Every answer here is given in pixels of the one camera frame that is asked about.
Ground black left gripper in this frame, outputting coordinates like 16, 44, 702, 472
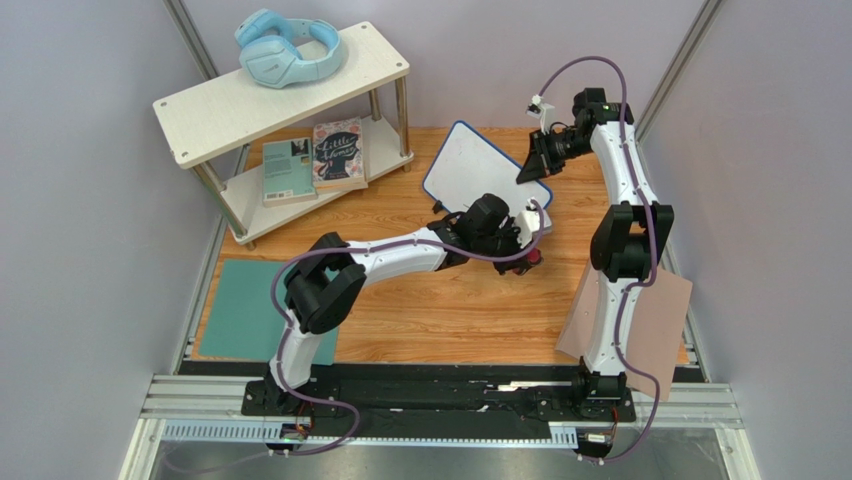
474, 219, 536, 278

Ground red heart eraser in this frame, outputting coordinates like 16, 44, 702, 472
519, 248, 543, 275

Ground blue framed whiteboard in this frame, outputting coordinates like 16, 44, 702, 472
422, 120, 553, 216

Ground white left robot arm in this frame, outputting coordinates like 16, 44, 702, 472
268, 194, 552, 394

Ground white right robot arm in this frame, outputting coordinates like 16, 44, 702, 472
516, 88, 674, 403

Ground dark floral Little Women book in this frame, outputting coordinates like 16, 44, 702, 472
312, 117, 368, 193

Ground pink mat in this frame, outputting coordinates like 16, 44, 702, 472
555, 263, 692, 401

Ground teal paperback book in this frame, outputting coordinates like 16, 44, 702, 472
262, 137, 318, 208

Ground teal green mat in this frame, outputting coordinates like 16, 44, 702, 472
198, 258, 341, 367

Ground blue headphones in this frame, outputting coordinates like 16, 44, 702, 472
234, 9, 348, 89

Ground white two-tier shelf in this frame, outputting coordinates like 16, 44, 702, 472
153, 22, 413, 248

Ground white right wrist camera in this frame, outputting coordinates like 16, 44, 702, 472
526, 94, 557, 134

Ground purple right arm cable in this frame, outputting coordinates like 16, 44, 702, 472
532, 56, 664, 465

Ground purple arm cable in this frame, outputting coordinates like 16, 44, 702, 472
532, 56, 664, 465
268, 198, 547, 458

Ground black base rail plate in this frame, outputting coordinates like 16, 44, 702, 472
241, 364, 636, 440

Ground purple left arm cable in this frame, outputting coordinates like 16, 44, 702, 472
268, 198, 547, 458

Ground grey slotted cable duct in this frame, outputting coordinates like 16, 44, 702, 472
161, 420, 579, 449

